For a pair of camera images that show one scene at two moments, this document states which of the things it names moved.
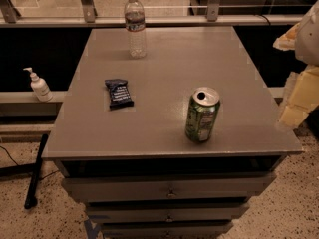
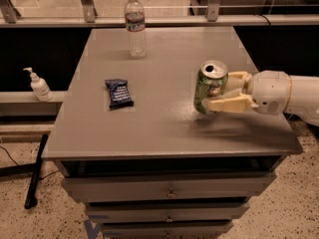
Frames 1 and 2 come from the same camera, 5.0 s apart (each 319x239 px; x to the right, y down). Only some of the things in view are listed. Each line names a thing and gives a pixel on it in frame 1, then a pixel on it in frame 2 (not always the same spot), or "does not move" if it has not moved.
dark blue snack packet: [120, 94] does not move
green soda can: [202, 112] → [210, 82]
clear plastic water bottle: [135, 20] does not move
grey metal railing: [87, 16] does not move
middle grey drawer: [133, 213] does not move
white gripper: [309, 37] → [270, 92]
